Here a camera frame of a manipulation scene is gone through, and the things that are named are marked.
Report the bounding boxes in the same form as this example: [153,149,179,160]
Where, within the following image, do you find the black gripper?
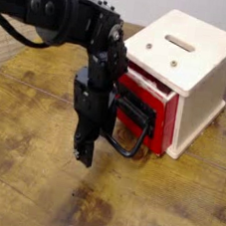
[73,39,128,167]

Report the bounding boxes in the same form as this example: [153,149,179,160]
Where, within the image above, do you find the black metal drawer handle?
[105,84,157,158]

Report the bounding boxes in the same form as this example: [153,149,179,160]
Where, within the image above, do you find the red drawer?
[117,61,179,155]

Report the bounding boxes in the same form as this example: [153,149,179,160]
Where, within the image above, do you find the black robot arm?
[0,0,128,167]

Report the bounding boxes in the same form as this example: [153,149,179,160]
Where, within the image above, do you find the white wooden drawer box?
[119,9,226,159]

